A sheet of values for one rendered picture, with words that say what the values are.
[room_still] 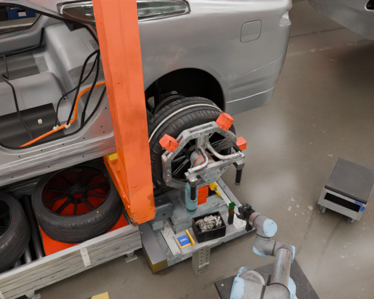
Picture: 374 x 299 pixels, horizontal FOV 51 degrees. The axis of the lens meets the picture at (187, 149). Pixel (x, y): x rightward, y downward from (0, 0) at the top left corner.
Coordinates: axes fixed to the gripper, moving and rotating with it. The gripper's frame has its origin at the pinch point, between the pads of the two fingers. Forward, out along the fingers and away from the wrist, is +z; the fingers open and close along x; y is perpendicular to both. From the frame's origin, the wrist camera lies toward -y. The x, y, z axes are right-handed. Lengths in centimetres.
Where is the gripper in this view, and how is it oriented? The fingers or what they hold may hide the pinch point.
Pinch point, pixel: (235, 210)
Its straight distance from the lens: 264.9
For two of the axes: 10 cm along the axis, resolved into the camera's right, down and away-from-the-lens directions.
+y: -2.2, -9.1, -3.4
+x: -8.6, 3.5, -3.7
